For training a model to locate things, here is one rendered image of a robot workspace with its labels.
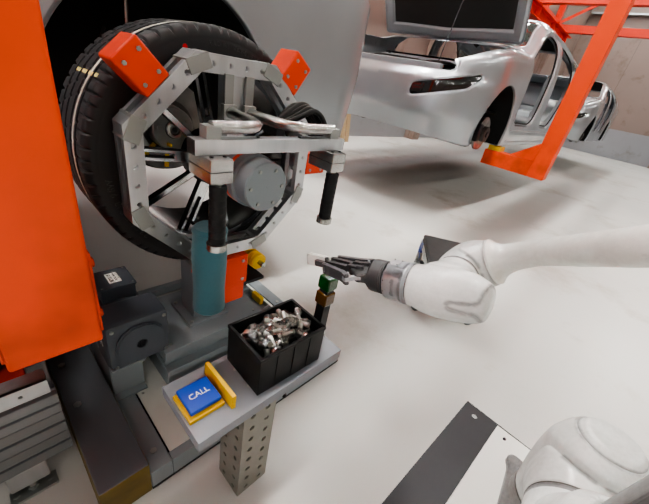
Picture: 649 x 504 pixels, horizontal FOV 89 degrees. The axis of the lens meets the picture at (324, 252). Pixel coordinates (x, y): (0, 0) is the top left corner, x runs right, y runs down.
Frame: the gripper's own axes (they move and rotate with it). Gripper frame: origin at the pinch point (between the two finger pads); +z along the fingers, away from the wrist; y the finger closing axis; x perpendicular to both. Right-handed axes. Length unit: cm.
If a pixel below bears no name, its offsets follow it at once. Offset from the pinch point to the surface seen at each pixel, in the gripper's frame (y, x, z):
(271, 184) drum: 3.7, -19.3, 11.5
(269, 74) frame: -4.7, -46.0, 18.2
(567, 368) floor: -129, 89, -57
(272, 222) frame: -11.3, -3.9, 29.5
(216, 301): 17.1, 11.5, 23.0
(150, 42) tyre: 20, -51, 28
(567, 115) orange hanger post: -360, -43, -17
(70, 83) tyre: 31, -44, 50
